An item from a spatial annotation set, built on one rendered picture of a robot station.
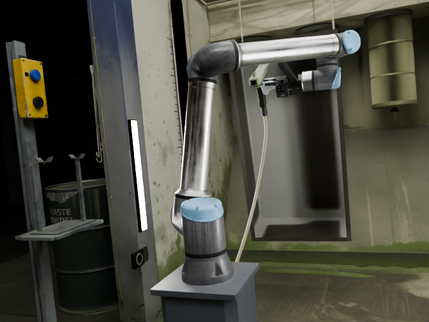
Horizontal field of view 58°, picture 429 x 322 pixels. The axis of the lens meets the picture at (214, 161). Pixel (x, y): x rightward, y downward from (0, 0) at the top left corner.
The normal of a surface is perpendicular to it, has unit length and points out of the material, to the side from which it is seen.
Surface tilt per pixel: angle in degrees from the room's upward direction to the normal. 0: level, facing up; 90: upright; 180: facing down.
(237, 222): 57
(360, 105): 90
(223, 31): 90
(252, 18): 90
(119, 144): 90
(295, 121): 102
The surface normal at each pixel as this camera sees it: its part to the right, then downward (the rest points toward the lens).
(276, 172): -0.29, 0.29
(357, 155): -0.34, -0.47
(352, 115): -0.35, 0.08
